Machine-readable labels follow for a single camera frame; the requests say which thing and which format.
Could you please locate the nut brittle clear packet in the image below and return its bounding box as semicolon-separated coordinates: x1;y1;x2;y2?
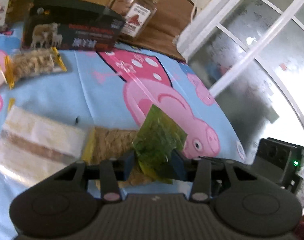
81;126;154;188

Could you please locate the green seaweed snack packet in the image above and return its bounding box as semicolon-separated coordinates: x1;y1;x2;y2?
132;105;187;184

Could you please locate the white layered cake packet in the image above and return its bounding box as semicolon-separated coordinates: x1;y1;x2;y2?
0;106;87;186

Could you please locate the blue pig cartoon bedsheet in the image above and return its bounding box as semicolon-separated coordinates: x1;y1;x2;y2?
0;21;247;240

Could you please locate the white framed frosted window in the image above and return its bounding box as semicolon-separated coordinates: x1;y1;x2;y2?
177;0;304;206

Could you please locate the sesame cake clear packet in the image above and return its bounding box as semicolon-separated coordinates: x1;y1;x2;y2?
5;47;67;89

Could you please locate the black sheep wool box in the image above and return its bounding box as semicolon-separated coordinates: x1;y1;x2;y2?
21;0;125;51

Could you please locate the brown seat cushion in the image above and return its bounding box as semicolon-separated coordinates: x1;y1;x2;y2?
109;0;193;61

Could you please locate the almond jar gold lid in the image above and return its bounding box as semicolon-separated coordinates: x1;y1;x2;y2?
121;0;159;40

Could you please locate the black camera device green light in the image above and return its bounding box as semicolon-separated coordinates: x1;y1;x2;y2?
250;138;304;194

